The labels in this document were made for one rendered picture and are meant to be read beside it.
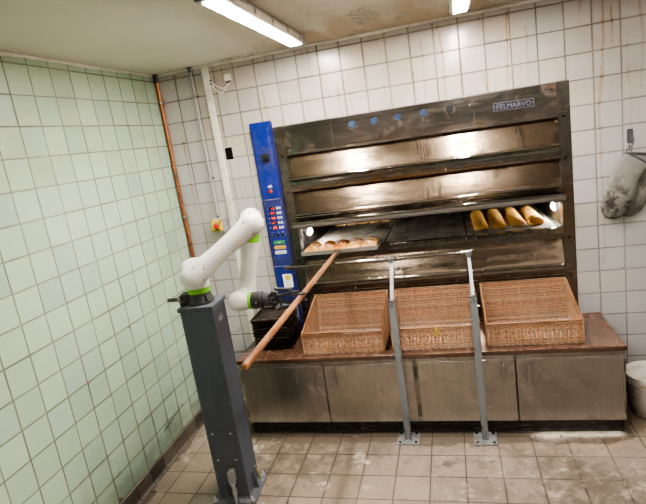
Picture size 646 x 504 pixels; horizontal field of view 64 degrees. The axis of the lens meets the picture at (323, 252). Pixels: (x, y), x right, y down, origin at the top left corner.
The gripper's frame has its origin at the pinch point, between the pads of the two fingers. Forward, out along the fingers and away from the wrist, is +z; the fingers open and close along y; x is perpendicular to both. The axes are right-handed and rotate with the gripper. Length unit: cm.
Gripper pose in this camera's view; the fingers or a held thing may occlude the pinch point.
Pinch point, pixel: (300, 297)
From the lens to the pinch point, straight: 267.3
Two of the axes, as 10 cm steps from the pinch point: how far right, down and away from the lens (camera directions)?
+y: 1.4, 9.7, 2.2
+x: -2.1, 2.4, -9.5
